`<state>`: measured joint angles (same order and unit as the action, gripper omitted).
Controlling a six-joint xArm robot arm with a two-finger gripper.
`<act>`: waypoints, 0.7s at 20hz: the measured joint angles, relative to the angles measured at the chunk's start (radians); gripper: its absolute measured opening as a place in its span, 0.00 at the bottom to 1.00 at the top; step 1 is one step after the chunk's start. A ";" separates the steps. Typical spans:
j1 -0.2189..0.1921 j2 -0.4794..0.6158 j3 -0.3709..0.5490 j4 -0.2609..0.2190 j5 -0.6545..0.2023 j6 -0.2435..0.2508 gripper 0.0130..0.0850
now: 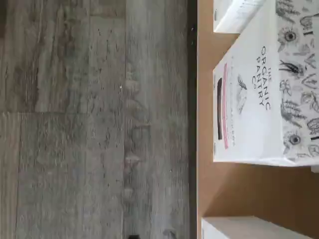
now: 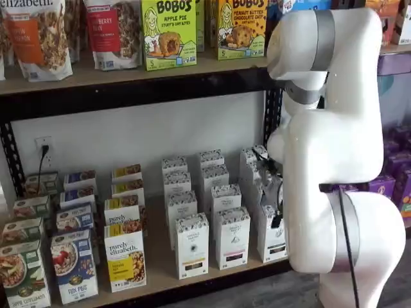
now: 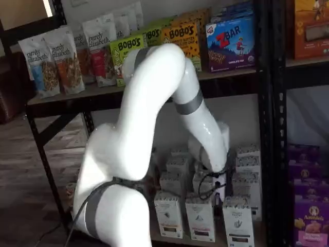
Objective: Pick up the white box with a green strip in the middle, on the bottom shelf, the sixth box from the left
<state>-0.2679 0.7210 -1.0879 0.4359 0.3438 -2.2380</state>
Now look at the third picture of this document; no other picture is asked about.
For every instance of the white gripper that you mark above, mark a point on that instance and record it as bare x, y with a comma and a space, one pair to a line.
221, 190

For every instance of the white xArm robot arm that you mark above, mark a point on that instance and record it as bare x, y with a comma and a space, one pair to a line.
128, 128

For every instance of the white tea box pink strip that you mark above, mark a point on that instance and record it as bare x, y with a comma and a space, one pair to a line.
199, 221
196, 184

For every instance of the white tea box orange strip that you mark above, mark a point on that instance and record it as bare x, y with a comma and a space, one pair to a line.
177, 164
171, 182
180, 152
168, 216

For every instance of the purple Annie's snack box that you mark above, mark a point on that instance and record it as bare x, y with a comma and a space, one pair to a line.
306, 169
303, 153
312, 226
311, 190

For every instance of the black metal shelf rack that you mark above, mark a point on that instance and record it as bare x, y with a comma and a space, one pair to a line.
231, 87
280, 128

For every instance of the blue ZBar snack box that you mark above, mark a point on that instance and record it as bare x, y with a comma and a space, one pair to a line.
231, 11
231, 51

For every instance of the yellow Bobo's peanut butter box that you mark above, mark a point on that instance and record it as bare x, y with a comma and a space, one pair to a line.
191, 18
180, 33

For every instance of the green Bobo's apple pie box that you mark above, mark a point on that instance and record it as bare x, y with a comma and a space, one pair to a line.
167, 21
123, 45
153, 33

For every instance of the orange Annie's snack box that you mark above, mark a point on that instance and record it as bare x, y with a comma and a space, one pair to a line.
311, 31

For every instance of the red purely elizabeth granola bag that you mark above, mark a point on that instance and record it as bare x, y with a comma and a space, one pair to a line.
102, 64

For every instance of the orange purely elizabeth granola bag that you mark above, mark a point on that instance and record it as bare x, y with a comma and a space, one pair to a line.
86, 64
69, 74

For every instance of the white granola bag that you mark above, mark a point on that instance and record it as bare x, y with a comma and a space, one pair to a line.
133, 15
120, 25

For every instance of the blue purely elizabeth granola bag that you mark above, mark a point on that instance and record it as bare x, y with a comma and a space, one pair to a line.
38, 77

